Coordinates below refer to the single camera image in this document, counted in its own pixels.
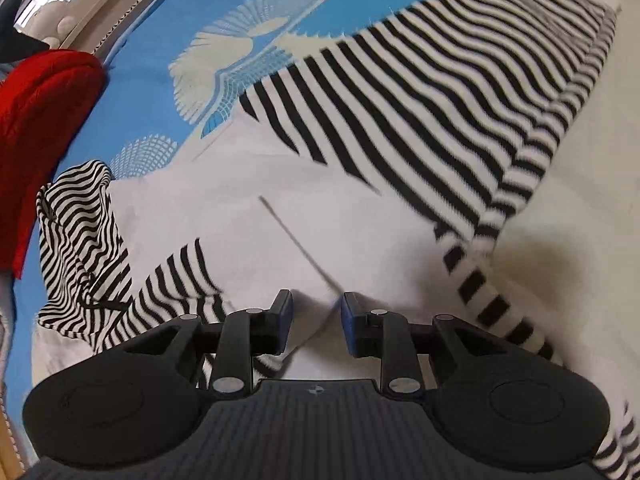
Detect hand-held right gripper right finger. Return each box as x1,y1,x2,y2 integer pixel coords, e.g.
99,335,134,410
340,290,507,397

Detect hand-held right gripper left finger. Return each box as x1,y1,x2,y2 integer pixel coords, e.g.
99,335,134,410
121,289,295,402

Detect black and white striped top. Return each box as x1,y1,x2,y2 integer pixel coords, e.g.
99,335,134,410
31,0,640,480

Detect blue and white printed bedsheet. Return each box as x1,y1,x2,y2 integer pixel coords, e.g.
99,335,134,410
0,0,640,441

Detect red cloth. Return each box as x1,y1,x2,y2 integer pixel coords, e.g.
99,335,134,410
0,49,107,281

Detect white plush toy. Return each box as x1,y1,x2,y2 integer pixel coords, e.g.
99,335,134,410
29,2,77,45

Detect dark plush toy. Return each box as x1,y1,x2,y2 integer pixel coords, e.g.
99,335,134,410
0,0,51,64

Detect beige bed frame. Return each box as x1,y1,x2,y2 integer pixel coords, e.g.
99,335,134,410
60,0,241,63

